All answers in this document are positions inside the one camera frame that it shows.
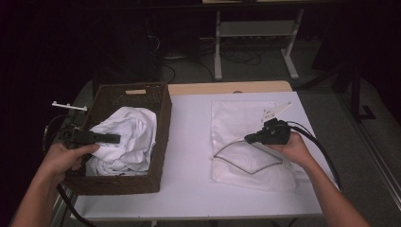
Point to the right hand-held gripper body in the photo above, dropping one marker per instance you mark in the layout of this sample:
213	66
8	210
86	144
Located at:
275	134

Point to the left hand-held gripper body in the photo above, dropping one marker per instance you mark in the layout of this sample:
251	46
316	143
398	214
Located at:
75	137

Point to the white garment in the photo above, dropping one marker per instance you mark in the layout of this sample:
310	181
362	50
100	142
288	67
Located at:
132	135

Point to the white mesh laundry bag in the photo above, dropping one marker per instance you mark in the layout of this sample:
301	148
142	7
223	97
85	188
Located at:
239	113

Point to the brown wicker basket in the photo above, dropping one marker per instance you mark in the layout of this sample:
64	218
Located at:
132	183

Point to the person's right hand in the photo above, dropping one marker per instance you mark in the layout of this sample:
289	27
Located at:
296	151

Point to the person's left hand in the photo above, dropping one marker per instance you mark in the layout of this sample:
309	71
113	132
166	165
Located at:
61	160

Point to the white board mat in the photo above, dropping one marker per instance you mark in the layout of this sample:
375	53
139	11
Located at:
189	142

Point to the black metal stand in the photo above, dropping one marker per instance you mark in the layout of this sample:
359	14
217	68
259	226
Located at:
356	94

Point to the white metal stand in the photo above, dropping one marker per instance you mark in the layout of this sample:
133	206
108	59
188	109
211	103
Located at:
255	29

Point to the aluminium frame rail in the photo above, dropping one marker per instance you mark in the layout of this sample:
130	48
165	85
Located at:
384	170
61	212

